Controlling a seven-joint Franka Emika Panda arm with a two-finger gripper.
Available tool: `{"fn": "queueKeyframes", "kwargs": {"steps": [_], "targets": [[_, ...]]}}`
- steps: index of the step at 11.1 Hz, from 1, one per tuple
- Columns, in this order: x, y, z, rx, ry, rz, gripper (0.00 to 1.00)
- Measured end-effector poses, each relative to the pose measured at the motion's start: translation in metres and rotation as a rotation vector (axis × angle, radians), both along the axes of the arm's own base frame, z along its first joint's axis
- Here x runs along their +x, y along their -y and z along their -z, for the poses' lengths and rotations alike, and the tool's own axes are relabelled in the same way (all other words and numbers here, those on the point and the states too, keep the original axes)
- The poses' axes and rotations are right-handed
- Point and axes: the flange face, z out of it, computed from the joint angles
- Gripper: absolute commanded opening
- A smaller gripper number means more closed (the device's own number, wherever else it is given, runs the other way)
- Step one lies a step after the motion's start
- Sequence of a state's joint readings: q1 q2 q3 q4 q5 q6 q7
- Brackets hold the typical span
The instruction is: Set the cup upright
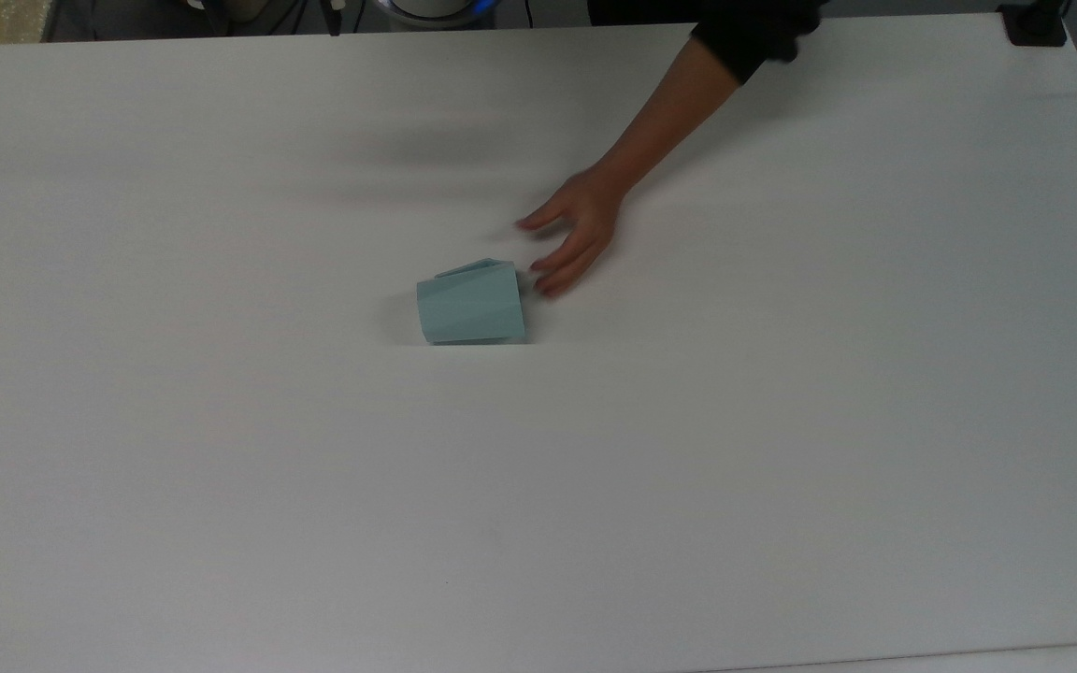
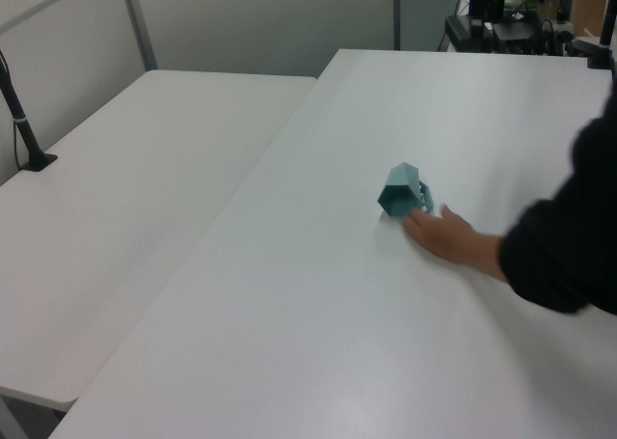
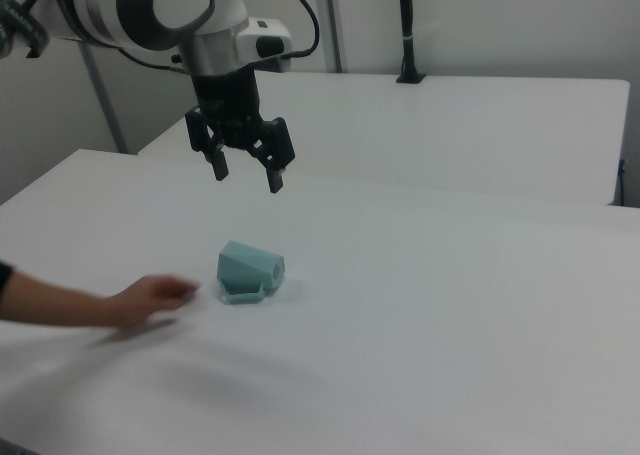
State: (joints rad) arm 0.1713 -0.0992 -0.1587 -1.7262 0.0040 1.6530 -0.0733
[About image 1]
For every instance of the black table clamp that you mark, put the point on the black table clamp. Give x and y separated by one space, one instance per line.
1034 23

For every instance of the person's forearm with black sleeve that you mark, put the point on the person's forearm with black sleeve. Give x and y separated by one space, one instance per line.
688 89

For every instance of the pale green faceted cup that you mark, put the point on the pale green faceted cup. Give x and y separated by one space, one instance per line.
470 307

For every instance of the person's bare hand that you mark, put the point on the person's bare hand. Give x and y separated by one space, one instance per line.
585 220

